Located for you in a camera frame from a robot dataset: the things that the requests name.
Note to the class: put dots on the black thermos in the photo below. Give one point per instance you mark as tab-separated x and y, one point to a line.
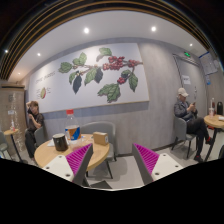
220	108

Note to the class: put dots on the clear plastic bottle red cap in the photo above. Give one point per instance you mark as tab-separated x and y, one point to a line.
72	128

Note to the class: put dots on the small cardboard box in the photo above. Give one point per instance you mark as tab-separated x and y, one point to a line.
100	138

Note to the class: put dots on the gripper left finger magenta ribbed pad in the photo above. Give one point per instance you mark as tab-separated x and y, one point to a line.
73	166

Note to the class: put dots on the grey door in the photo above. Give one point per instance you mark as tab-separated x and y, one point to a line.
192	81

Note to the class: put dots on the round wooden table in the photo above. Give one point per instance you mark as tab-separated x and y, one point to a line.
44	154
217	122

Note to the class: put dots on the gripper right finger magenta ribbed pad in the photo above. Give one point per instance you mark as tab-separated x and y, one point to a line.
153	166

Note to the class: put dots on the small round side table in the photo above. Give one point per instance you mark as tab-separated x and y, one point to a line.
11	133

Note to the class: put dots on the green exit sign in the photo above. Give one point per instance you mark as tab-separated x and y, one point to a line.
187	54

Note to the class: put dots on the grey upholstered chair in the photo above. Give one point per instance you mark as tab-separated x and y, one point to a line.
105	127

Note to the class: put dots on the clear plastic cup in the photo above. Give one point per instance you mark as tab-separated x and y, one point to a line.
75	144

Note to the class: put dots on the grey chair left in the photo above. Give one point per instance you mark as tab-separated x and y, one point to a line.
40	136

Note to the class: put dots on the cup on right table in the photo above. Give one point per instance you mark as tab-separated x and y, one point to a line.
211	112

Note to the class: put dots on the black mug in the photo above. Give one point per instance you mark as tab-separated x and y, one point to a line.
60	142

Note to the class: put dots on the white paper on table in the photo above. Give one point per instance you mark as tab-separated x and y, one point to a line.
51	143

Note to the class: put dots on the grey chair right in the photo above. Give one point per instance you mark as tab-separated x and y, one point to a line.
180	129

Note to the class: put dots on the coffee plant wall mural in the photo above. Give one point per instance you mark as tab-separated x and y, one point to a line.
95	76

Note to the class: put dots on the seated person in black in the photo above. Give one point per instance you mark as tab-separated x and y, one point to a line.
36	121

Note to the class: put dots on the round wooden table right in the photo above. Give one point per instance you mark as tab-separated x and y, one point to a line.
217	122

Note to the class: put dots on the seated person white cap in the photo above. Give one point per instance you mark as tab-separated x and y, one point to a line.
195	125

